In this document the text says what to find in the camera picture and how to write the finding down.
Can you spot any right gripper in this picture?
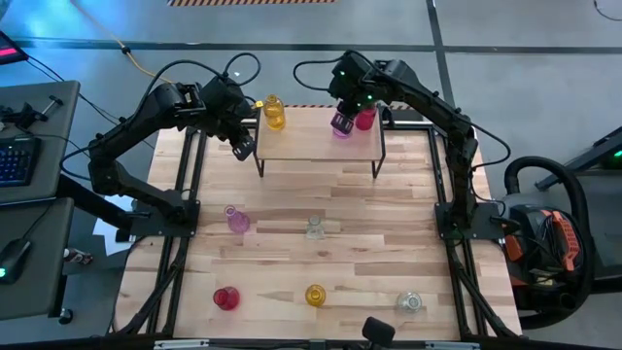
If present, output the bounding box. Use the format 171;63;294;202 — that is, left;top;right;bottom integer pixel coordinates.
328;51;390;136

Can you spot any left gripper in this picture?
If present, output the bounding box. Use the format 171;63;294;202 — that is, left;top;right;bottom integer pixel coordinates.
201;76;257;162

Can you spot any small red glass bottle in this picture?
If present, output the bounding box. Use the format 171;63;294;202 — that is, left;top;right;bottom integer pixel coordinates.
354;105;378;131

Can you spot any small yellow glass bottle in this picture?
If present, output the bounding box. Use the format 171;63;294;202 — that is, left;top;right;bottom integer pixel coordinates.
262;94;287;131

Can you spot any purple conical glass vase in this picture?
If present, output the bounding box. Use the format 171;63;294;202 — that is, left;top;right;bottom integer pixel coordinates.
224;204;252;234

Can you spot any clear conical glass vase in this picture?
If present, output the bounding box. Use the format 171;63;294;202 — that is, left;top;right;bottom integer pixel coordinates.
304;214;326;241

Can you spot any red round glass vase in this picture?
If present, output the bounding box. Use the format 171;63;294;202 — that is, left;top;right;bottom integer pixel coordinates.
212;286;241;312

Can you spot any large yellow ribbed glass jar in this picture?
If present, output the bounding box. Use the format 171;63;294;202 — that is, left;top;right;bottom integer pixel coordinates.
304;284;328;308

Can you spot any clear ribbed glass jar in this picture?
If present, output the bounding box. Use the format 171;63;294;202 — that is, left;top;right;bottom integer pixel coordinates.
397;290;424;314

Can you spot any wooden shelf with black legs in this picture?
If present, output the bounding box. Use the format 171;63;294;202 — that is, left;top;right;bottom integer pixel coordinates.
252;104;388;180

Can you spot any black ramp with hazard stripes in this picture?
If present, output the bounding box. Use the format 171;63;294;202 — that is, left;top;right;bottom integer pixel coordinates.
284;103;424;123

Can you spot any black diagonal beam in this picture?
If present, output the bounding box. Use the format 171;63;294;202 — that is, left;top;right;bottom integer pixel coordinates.
56;173;147;233

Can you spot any white paper sheet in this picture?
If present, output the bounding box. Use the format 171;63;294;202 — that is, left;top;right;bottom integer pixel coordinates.
91;193;142;257

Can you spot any grey desk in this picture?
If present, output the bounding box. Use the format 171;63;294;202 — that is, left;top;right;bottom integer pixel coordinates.
0;196;75;322
0;80;82;205

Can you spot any small dark can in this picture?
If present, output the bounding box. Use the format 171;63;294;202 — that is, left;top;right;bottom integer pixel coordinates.
62;247;93;266

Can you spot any black clamp tool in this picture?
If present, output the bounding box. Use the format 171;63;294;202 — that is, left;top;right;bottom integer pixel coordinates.
0;94;64;131

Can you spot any black keyboard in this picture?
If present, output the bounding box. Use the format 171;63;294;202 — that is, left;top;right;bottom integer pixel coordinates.
0;135;43;189

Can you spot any black rounded object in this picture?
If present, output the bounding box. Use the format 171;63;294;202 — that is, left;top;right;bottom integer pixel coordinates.
362;316;396;349

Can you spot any black and orange machine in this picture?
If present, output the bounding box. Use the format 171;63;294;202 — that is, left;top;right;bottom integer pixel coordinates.
500;203;584;312

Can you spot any screen with red display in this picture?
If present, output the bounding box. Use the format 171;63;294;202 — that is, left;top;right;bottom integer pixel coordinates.
0;29;29;66

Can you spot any black computer mouse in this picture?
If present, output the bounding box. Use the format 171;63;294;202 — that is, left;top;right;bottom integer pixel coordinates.
0;237;33;286

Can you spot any black equipment with green light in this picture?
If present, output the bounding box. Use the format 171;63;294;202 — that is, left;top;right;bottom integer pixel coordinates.
534;125;622;193

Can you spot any dark grey platform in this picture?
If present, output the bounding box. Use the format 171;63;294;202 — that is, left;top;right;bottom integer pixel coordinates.
577;169;622;293

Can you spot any yellow extension cable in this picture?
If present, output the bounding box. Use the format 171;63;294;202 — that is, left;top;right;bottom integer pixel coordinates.
70;0;266;109

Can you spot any black aluminium table frame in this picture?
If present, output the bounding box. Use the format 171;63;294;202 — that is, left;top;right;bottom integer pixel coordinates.
111;119;524;341

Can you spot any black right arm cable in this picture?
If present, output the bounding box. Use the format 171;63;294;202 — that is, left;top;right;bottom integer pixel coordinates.
293;56;344;92

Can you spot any black floor cable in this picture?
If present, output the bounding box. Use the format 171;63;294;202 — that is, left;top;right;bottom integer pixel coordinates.
26;52;161;147

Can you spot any silver bracket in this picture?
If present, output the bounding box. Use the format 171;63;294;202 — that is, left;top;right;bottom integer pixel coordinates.
154;339;210;350
425;341;482;350

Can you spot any black corrugated hose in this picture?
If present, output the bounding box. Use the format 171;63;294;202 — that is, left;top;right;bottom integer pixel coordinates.
502;155;597;332

